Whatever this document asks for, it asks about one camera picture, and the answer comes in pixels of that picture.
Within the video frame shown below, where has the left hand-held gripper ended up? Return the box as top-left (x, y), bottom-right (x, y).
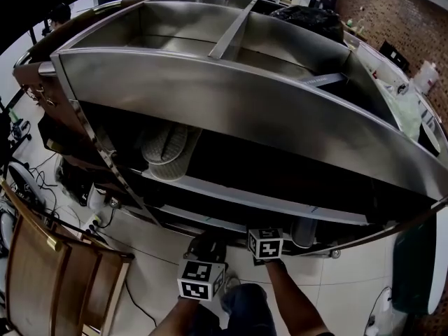
top-left (176, 232), bottom-right (228, 302)

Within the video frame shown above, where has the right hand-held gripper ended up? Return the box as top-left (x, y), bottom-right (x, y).
top-left (247, 227), bottom-right (284, 266)

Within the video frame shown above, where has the white and grey slipper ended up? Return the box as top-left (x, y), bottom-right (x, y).
top-left (148, 127), bottom-right (203, 183)
top-left (290, 218), bottom-right (319, 249)
top-left (139, 122), bottom-right (190, 165)

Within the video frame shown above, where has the stainless steel service cart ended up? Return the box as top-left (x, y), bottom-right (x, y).
top-left (13, 0), bottom-right (448, 258)

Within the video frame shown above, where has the person's right forearm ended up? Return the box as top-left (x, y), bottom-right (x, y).
top-left (262, 260), bottom-right (337, 336)

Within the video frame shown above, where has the person's left forearm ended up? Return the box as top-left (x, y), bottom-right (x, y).
top-left (148, 296), bottom-right (201, 336)

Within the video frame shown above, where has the person's leg in grey trousers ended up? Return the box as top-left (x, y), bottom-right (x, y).
top-left (195, 283), bottom-right (278, 336)

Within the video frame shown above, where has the white floor power strip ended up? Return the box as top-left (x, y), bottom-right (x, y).
top-left (80, 214), bottom-right (103, 233)

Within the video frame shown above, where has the dark green white-rimmed tub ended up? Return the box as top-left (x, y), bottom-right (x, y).
top-left (391, 218), bottom-right (442, 315)

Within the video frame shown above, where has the white and black backpack unit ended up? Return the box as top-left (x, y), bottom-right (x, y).
top-left (6, 161), bottom-right (47, 208)

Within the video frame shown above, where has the black plastic bag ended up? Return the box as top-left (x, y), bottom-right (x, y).
top-left (271, 5), bottom-right (344, 44)

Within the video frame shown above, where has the black leaning display panel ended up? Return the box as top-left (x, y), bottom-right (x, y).
top-left (379, 39), bottom-right (411, 72)

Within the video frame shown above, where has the white plastic sack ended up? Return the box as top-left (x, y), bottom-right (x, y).
top-left (414, 59), bottom-right (440, 95)

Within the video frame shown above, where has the small wooden side table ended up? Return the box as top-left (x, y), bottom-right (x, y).
top-left (342, 17), bottom-right (369, 43)

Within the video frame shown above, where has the large black television screen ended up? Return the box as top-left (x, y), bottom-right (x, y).
top-left (0, 0), bottom-right (88, 57)

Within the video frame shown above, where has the white power strip with cable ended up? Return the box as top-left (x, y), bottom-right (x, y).
top-left (363, 285), bottom-right (395, 336)

